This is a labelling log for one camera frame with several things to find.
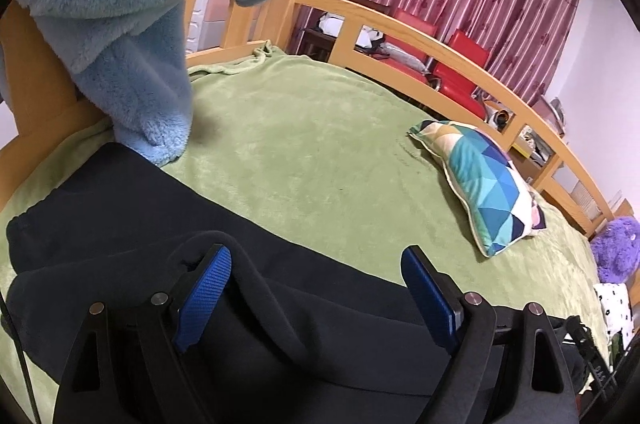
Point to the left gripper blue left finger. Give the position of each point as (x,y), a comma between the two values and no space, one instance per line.
(125,365)

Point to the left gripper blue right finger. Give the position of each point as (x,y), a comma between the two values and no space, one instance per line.
(533,384)

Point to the black sweatpants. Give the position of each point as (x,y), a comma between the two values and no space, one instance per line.
(296,337)

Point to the white floral pillow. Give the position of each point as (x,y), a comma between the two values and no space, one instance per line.
(616,310)

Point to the colourful geometric cushion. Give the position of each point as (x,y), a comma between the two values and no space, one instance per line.
(501,206)

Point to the purple plush toy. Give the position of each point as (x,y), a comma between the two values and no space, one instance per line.
(616,250)

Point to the left red chair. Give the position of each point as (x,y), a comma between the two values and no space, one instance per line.
(401,55)

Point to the wooden bed frame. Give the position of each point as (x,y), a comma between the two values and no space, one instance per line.
(47,107)

